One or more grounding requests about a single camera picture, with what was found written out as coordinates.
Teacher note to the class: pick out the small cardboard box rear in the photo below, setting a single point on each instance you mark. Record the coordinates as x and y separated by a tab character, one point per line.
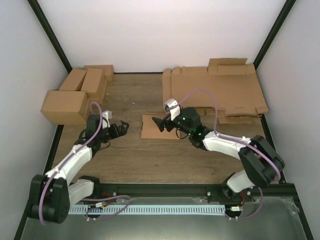
108	70

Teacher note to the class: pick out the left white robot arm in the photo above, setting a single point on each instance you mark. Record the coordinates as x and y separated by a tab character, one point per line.
52	194

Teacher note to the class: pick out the stack of flat cardboard blanks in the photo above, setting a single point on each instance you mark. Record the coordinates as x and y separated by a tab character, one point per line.
227	87

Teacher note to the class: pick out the black frame post right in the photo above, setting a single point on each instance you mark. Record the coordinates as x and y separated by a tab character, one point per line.
278	23

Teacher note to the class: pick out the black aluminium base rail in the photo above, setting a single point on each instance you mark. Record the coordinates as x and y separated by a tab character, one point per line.
213	192

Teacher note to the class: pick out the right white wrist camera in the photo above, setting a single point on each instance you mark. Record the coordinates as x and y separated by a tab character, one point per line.
173	108

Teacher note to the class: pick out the large folded cardboard box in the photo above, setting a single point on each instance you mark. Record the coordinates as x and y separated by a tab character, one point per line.
66	107

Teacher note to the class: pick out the brown cardboard box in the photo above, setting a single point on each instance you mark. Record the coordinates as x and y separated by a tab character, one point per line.
151	131

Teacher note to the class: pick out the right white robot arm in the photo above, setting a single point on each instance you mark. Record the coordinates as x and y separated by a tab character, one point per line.
261	163

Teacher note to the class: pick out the black frame post left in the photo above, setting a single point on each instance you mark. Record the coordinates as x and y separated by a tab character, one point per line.
42	19

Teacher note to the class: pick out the black frame post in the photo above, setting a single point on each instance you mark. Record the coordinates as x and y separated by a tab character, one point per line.
278	23
42	19

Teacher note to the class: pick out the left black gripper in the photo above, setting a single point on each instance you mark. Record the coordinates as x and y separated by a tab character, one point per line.
116	133

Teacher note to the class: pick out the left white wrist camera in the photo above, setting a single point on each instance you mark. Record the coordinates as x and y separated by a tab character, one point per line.
106	116

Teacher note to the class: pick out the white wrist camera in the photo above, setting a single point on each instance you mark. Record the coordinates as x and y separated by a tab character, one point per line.
106	116
173	108

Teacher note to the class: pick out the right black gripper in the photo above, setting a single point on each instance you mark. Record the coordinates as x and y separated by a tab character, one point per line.
161	123

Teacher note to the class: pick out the light blue slotted cable duct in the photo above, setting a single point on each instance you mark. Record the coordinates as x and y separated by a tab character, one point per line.
206	210

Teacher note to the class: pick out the folded cardboard box middle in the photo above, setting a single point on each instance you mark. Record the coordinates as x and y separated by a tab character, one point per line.
94	84

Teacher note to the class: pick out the folded cardboard box back left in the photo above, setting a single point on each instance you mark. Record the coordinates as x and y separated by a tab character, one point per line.
74	80

